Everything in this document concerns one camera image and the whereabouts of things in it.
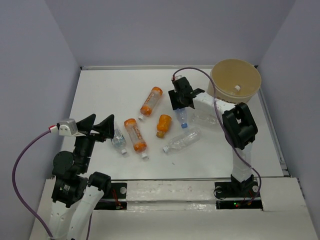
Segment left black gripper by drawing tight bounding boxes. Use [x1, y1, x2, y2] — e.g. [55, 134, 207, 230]
[73, 112, 116, 171]

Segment clear blue cap bottle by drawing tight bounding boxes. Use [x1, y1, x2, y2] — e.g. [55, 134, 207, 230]
[174, 108, 188, 129]

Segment small orange bottle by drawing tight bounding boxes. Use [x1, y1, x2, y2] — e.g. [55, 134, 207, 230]
[156, 114, 172, 138]

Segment blue label water bottle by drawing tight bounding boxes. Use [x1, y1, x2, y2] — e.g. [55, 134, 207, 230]
[111, 122, 128, 156]

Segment orange label bottle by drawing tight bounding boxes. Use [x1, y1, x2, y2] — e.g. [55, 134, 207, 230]
[138, 86, 163, 121]
[124, 118, 148, 160]

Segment clear crushed plastic bottle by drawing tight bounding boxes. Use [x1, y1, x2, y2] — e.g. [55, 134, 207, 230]
[162, 127, 202, 154]

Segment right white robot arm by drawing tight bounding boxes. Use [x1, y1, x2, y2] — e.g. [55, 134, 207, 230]
[168, 76, 261, 201]

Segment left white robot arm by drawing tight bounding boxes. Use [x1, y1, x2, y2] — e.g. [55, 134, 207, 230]
[49, 114, 115, 240]

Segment beige capybara paper bin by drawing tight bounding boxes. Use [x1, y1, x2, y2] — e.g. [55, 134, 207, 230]
[207, 59, 262, 104]

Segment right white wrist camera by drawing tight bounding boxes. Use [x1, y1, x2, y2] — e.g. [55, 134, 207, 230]
[171, 75, 182, 83]

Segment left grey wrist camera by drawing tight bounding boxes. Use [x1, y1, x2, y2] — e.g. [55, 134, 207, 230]
[48, 118, 83, 137]

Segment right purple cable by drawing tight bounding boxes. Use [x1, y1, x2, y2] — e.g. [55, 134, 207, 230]
[171, 67, 262, 204]

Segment purple cable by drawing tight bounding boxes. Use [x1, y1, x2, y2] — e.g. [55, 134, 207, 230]
[12, 129, 55, 238]
[171, 67, 262, 204]

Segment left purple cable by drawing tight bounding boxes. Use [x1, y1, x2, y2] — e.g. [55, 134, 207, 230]
[12, 129, 55, 238]

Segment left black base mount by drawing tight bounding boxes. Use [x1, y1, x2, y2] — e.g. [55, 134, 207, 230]
[94, 181, 128, 211]

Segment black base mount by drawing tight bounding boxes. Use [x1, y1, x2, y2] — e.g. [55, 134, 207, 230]
[94, 181, 128, 211]
[213, 181, 263, 210]

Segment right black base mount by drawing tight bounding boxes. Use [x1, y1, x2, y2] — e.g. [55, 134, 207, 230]
[213, 181, 263, 210]

